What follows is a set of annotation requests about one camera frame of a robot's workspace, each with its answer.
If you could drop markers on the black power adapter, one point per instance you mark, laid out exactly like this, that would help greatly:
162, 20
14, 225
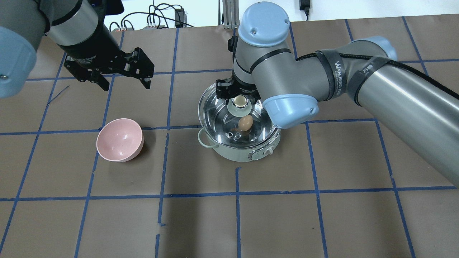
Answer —
180, 18

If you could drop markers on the brown egg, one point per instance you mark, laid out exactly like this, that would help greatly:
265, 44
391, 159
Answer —
245, 123

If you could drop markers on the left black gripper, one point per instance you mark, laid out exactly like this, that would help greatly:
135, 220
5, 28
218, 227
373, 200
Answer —
94, 47

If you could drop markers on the black wall plug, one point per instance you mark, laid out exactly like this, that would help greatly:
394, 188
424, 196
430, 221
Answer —
305, 5

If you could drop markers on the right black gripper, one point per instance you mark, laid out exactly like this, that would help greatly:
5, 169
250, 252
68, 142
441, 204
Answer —
223, 91

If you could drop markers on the aluminium frame post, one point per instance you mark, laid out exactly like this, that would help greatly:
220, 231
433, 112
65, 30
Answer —
230, 14

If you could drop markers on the pale green electric pot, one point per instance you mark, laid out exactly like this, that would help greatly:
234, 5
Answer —
236, 154

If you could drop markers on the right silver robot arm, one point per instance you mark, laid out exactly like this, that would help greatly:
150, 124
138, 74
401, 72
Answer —
416, 108

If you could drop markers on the pink bowl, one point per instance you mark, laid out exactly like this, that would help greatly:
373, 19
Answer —
120, 140

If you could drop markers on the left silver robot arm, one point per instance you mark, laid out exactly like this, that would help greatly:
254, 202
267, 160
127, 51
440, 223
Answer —
77, 27

